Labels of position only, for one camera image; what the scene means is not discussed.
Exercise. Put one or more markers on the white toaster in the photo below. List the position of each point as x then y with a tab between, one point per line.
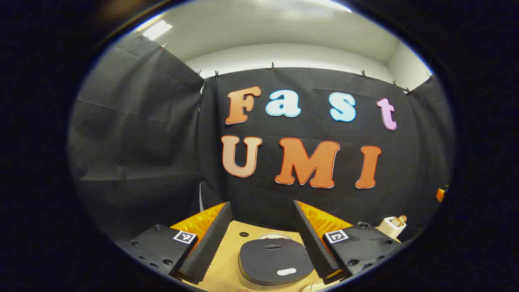
389	229

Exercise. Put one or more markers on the ceiling light panel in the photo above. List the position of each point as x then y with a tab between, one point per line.
157	30

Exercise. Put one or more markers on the black rice cooker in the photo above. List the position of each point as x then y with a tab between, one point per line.
271	259

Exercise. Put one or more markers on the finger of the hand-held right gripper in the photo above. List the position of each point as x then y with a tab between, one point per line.
440	194

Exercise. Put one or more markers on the toasted bread slice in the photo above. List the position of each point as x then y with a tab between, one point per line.
395	222
402	219

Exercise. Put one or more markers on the round white plate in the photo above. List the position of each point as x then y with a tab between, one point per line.
275	235

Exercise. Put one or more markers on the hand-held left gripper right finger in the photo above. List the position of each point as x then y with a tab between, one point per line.
312	243

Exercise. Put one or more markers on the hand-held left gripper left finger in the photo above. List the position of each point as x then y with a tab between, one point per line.
211	243

